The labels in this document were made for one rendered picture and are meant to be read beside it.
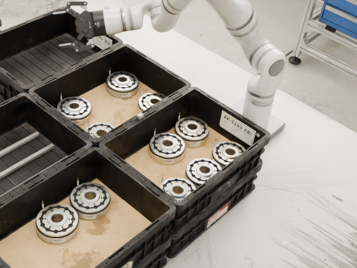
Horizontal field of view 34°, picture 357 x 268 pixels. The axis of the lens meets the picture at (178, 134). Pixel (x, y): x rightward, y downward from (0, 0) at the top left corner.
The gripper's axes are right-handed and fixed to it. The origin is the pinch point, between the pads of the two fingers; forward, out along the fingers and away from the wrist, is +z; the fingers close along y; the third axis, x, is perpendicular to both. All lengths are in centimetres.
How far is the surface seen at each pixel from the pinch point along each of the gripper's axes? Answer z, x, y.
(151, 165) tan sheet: -21.5, -17.4, 40.8
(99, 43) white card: -9.6, 25.3, 6.8
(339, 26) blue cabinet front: -137, 152, 22
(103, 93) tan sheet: -9.3, 9.0, 22.1
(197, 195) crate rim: -32, -39, 45
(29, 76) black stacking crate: 13.8, 14.8, 13.6
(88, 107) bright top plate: -5.0, -1.5, 24.1
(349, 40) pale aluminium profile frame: -141, 148, 30
